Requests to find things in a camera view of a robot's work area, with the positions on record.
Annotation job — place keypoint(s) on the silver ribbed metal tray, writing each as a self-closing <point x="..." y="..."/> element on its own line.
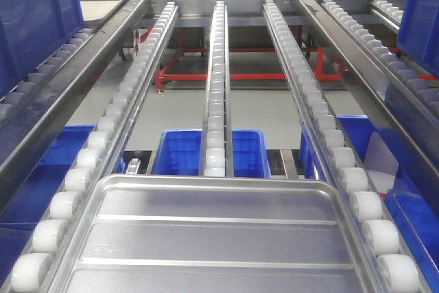
<point x="194" y="234"/>

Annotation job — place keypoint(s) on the grey tray far left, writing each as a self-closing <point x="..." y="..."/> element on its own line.
<point x="97" y="11"/>

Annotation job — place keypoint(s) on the centre white roller track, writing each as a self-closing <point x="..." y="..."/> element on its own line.
<point x="216" y="153"/>

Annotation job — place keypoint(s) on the white roller track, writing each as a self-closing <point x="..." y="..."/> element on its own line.
<point x="34" y="270"/>
<point x="319" y="118"/>
<point x="216" y="153"/>

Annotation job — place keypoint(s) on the blue bin lower centre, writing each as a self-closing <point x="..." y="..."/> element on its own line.
<point x="179" y="153"/>

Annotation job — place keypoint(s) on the blue bin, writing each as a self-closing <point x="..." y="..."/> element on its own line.
<point x="179" y="153"/>
<point x="397" y="224"/>
<point x="418" y="33"/>
<point x="31" y="30"/>
<point x="56" y="167"/>

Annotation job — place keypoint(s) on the blue bin lower right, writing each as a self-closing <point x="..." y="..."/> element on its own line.
<point x="397" y="224"/>

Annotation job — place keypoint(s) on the blue bin lower left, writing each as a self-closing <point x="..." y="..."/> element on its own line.
<point x="56" y="167"/>

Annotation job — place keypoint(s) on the far right grey roller track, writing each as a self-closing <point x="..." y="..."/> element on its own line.
<point x="428" y="96"/>

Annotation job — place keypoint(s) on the grey roller track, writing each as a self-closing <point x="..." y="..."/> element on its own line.
<point x="428" y="96"/>
<point x="41" y="75"/>

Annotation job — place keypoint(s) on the far left grey roller track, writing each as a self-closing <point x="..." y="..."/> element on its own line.
<point x="41" y="75"/>

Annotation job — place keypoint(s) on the blue bin upper left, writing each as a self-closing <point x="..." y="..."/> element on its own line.
<point x="31" y="30"/>

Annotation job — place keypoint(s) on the blue bin upper right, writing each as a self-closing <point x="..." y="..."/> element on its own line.
<point x="418" y="33"/>

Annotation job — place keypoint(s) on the right white roller track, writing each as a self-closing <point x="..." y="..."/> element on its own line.
<point x="319" y="118"/>

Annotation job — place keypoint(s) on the left white roller track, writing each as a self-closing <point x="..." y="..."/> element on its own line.
<point x="34" y="270"/>

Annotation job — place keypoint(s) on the red metal frame cart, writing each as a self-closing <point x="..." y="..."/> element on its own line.
<point x="252" y="60"/>

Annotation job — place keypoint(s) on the right steel divider rail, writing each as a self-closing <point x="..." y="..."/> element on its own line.
<point x="406" y="126"/>

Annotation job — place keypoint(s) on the steel divider rail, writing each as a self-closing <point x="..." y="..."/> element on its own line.
<point x="406" y="126"/>
<point x="27" y="134"/>

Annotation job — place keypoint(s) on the left steel divider rail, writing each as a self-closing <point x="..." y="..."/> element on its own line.
<point x="27" y="134"/>

